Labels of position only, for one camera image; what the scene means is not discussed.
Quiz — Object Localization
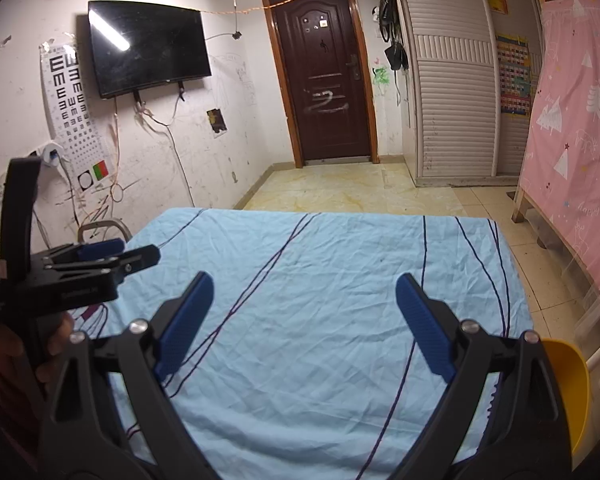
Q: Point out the black hanging bag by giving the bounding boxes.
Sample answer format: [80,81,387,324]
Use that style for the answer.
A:
[384,42,410,71]

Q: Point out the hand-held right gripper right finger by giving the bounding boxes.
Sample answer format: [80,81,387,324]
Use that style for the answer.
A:
[395,272,576,480]

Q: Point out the colourful chart poster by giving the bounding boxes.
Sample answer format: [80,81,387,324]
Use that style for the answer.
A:
[495,33,532,117]

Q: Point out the grey metal stool frame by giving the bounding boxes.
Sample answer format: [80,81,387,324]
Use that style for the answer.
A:
[76,217,133,247]

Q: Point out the black hanging straps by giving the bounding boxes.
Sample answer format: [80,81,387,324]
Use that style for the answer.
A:
[371,0,398,41]

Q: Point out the eye chart poster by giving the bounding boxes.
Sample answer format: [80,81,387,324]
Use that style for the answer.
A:
[40,42,110,192]

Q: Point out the white charger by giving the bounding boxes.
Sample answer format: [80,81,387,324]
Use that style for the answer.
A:
[30,141,63,171]

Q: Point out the wooden bed frame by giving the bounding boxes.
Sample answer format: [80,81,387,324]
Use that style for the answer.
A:
[510,180,600,301]

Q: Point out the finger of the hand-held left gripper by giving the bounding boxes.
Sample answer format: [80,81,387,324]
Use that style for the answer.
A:
[114,244,162,278]
[76,238,127,262]

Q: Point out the light blue printed sheet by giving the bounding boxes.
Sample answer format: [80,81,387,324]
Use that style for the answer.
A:
[82,207,533,480]

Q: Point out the white louvered wardrobe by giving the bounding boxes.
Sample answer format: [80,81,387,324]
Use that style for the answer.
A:
[387,0,546,188]

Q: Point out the person's left forearm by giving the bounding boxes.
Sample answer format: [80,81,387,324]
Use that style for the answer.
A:
[0,325,46,471]

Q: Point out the black wall television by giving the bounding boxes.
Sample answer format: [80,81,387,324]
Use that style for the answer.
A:
[87,0,212,100]

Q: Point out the pink printed curtain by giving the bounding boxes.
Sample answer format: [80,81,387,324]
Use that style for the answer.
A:
[517,0,600,291]

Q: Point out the dark brown door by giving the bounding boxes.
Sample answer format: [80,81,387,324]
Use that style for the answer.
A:
[261,0,381,168]

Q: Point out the hanging television cable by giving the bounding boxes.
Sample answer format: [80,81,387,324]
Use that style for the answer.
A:
[145,110,197,208]

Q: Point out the yellow plastic bin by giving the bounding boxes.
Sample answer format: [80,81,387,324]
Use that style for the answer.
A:
[539,339,592,461]

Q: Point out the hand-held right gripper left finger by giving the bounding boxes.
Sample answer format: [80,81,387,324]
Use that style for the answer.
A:
[37,270,216,480]

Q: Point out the person's left hand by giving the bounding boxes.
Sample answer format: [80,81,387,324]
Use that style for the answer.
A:
[34,311,76,387]

